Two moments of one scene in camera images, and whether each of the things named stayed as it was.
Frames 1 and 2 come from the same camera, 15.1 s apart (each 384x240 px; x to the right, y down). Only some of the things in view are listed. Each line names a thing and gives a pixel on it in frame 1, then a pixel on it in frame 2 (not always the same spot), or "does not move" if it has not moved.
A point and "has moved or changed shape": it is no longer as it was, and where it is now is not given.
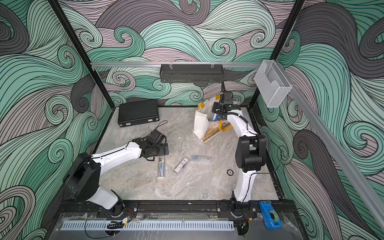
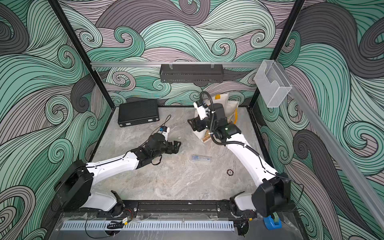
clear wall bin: [272, 84] does not move
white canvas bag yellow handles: [204, 117] has moved or changed shape
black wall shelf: [191, 73] does not move
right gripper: [214, 110] -> [196, 124]
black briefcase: [138, 112] does not move
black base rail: [162, 208] does not move
